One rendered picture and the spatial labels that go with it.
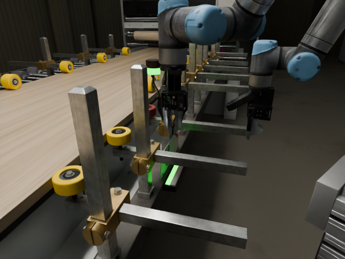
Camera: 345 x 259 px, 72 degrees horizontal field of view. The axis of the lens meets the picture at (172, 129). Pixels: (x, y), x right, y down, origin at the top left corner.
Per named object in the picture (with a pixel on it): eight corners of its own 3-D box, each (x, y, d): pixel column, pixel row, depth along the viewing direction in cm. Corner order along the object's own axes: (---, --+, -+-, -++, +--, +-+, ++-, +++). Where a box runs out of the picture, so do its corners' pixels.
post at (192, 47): (193, 122, 150) (196, 40, 130) (192, 124, 147) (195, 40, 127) (188, 121, 151) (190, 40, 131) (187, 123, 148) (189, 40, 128)
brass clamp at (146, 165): (161, 155, 84) (161, 142, 82) (148, 177, 72) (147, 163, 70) (145, 152, 86) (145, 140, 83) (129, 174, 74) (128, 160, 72)
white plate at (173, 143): (178, 147, 111) (179, 127, 107) (161, 180, 89) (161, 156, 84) (177, 147, 112) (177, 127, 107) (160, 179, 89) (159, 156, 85)
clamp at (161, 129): (178, 124, 106) (178, 113, 103) (169, 137, 94) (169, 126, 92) (166, 123, 107) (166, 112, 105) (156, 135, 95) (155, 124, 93)
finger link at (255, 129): (261, 144, 90) (264, 121, 87) (245, 142, 92) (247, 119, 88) (260, 140, 93) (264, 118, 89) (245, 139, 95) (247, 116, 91)
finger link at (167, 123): (163, 141, 69) (162, 111, 65) (162, 132, 75) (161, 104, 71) (173, 141, 69) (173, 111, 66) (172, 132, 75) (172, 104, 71)
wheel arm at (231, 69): (247, 71, 157) (248, 66, 155) (247, 73, 154) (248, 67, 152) (174, 68, 169) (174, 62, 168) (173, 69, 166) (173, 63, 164)
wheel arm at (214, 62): (247, 65, 178) (248, 61, 177) (247, 66, 176) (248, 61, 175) (199, 63, 187) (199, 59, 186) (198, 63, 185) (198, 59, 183)
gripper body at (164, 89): (160, 114, 64) (159, 68, 59) (159, 104, 72) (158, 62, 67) (188, 113, 64) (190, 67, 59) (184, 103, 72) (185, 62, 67)
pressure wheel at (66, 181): (89, 195, 66) (82, 160, 62) (97, 213, 60) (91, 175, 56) (58, 206, 63) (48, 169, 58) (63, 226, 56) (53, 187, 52)
